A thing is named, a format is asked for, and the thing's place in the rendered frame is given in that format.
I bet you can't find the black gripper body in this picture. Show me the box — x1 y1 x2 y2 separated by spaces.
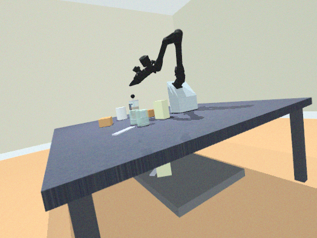
136 69 149 81

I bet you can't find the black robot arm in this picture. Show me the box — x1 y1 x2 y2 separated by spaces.
139 29 185 89

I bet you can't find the tan rectangular block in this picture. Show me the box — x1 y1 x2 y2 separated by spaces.
98 116 113 128

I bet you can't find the french press coffee maker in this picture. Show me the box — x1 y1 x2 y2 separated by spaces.
129 94 140 110

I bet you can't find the small orange cube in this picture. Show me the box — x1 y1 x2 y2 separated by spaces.
148 109 155 117

